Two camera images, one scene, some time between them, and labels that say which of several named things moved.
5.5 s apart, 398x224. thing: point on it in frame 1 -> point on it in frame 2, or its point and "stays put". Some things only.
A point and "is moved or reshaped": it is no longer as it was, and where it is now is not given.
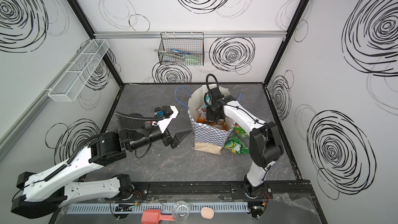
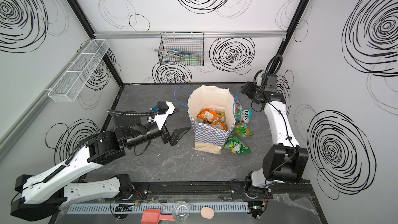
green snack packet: [238, 130] stays put
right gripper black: [213, 115] -> [247, 88]
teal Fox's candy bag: [202, 110] is moved or reshaped
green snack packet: [233, 144] stays put
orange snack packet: [201, 117] stays put
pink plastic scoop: [154, 217] stays put
